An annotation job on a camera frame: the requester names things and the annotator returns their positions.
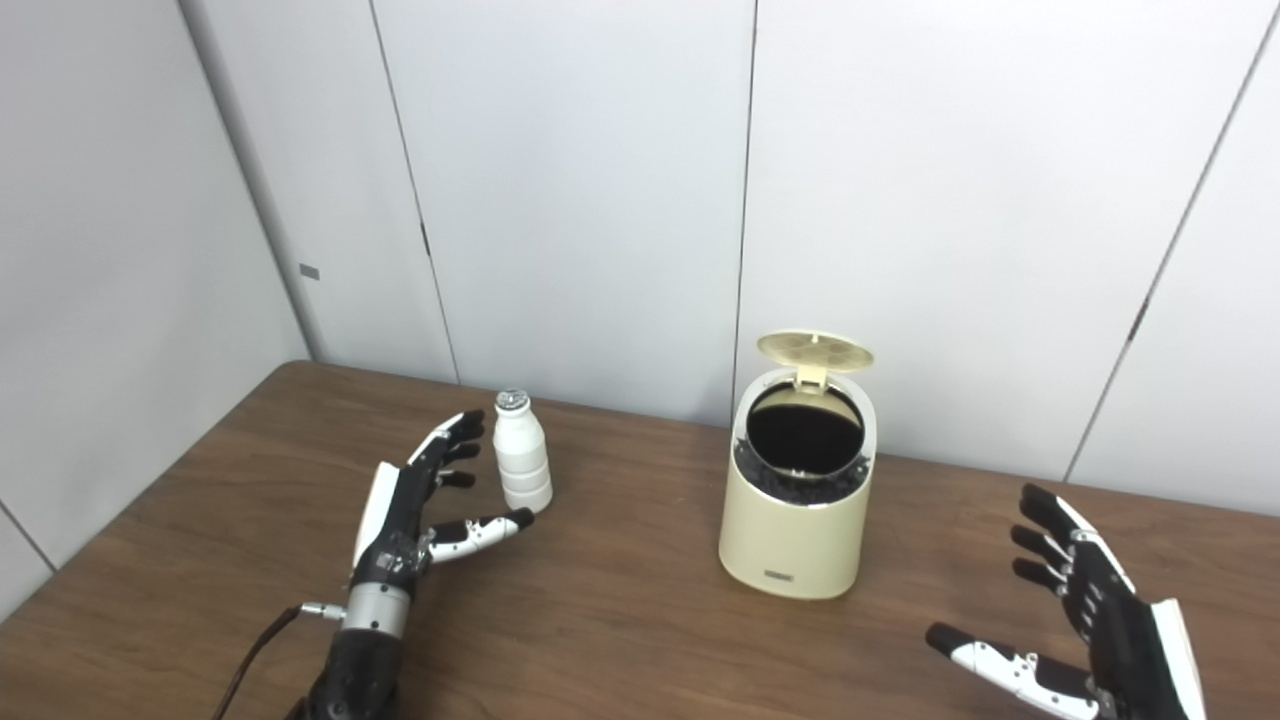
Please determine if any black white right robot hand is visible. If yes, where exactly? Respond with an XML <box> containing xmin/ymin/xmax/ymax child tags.
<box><xmin>925</xmin><ymin>483</ymin><xmax>1209</xmax><ymax>720</ymax></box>

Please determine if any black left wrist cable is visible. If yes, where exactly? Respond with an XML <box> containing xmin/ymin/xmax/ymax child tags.
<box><xmin>212</xmin><ymin>602</ymin><xmax>349</xmax><ymax>720</ymax></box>

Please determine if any black plastic bin liner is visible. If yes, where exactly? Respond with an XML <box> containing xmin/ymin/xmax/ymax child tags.
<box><xmin>733</xmin><ymin>385</ymin><xmax>869</xmax><ymax>506</ymax></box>

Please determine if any cream round bin lid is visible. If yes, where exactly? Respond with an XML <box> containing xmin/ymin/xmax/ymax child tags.
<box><xmin>756</xmin><ymin>331</ymin><xmax>875</xmax><ymax>391</ymax></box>

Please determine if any small white plastic bottle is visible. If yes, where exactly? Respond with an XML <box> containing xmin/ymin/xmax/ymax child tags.
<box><xmin>493</xmin><ymin>390</ymin><xmax>554</xmax><ymax>514</ymax></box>

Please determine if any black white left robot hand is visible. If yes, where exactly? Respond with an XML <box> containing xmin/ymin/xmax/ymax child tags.
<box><xmin>350</xmin><ymin>410</ymin><xmax>536</xmax><ymax>601</ymax></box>

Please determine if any cream-colored round bin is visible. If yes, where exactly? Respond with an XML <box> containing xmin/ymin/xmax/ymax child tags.
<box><xmin>718</xmin><ymin>368</ymin><xmax>878</xmax><ymax>601</ymax></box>

